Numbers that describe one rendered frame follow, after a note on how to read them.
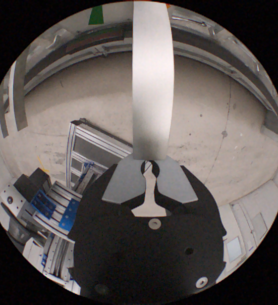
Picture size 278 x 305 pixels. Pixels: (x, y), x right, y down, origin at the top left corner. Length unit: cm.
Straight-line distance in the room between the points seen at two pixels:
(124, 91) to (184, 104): 57
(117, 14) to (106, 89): 80
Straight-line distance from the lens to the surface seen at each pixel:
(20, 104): 25
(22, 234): 64
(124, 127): 98
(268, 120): 254
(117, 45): 94
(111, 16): 33
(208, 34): 40
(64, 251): 67
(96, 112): 104
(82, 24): 35
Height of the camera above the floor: 93
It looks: 59 degrees down
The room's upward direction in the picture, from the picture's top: 174 degrees counter-clockwise
